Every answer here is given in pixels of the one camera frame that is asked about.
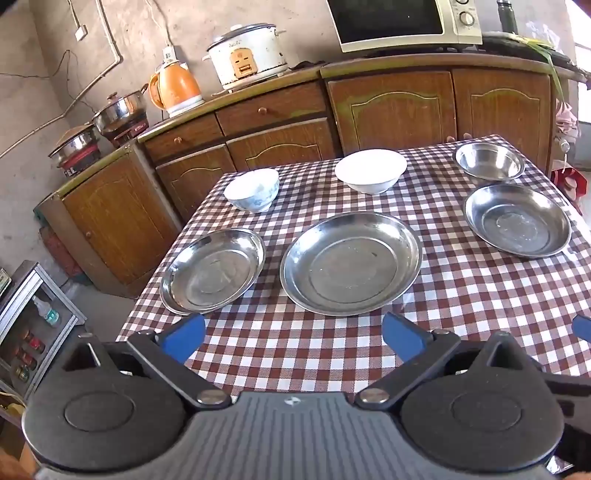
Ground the small steel plate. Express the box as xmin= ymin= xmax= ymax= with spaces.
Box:
xmin=159 ymin=228 xmax=266 ymax=316

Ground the cream microwave oven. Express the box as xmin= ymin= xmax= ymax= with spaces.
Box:
xmin=328 ymin=0 xmax=483 ymax=53

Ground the red white checkered tablecloth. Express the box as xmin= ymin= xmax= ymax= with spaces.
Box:
xmin=115 ymin=133 xmax=591 ymax=398

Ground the white rice cooker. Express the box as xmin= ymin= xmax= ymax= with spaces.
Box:
xmin=202 ymin=23 xmax=290 ymax=91

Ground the clear plastic bag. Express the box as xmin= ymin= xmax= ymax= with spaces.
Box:
xmin=526 ymin=21 xmax=561 ymax=51

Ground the blue patterned small bowl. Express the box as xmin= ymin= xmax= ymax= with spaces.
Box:
xmin=223 ymin=168 xmax=280 ymax=213

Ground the red bag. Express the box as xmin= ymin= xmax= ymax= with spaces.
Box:
xmin=550 ymin=165 xmax=588 ymax=214

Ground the steel pot on stove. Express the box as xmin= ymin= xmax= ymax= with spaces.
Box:
xmin=48 ymin=124 xmax=98 ymax=165

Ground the pink cloth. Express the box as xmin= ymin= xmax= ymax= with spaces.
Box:
xmin=555 ymin=100 xmax=579 ymax=143

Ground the white ceramic bowl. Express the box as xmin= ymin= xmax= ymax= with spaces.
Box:
xmin=335 ymin=149 xmax=408 ymax=195

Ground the green leek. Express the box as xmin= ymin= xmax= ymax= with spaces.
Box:
xmin=517 ymin=36 xmax=565 ymax=103

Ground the deep steel bowl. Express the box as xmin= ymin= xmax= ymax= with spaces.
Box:
xmin=454 ymin=142 xmax=526 ymax=182

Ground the large steel plate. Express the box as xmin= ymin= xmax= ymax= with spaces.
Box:
xmin=280 ymin=211 xmax=423 ymax=317

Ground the small glass-front fridge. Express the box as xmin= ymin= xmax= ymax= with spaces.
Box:
xmin=1 ymin=260 xmax=86 ymax=403

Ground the steel pot with lid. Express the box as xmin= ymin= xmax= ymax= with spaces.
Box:
xmin=92 ymin=84 xmax=148 ymax=136

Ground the brown wooden cabinet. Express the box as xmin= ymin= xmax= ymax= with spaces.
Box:
xmin=35 ymin=53 xmax=574 ymax=298

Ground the orange electric kettle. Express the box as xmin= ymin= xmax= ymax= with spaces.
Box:
xmin=147 ymin=46 xmax=204 ymax=118

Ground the medium steel plate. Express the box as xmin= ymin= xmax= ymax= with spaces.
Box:
xmin=464 ymin=183 xmax=572 ymax=259

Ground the dark green thermos bottle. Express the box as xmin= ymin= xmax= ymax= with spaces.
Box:
xmin=497 ymin=0 xmax=519 ymax=35

